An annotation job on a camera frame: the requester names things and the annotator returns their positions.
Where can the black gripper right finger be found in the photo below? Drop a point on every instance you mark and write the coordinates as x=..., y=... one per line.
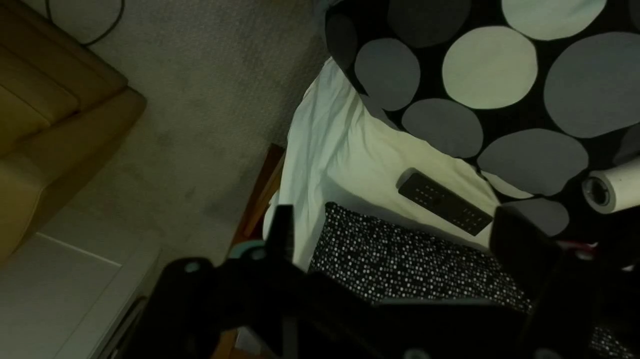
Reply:
x=526, y=254

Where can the black duvet with grey dots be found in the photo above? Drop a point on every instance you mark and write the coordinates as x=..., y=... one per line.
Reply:
x=533, y=94

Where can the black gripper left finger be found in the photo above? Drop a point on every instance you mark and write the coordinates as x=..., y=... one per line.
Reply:
x=280, y=236

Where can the wooden bed frame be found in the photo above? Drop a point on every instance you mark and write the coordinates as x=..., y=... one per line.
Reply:
x=248, y=228

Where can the black white speckled pillow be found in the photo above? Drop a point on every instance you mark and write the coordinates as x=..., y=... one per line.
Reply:
x=381, y=260

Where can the black remote control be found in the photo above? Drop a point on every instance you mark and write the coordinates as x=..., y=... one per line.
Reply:
x=443, y=202

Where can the white bed sheet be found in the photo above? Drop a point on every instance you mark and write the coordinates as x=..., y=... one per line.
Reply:
x=338, y=152

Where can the mustard yellow armchair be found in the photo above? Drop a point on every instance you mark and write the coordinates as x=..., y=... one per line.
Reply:
x=63, y=114

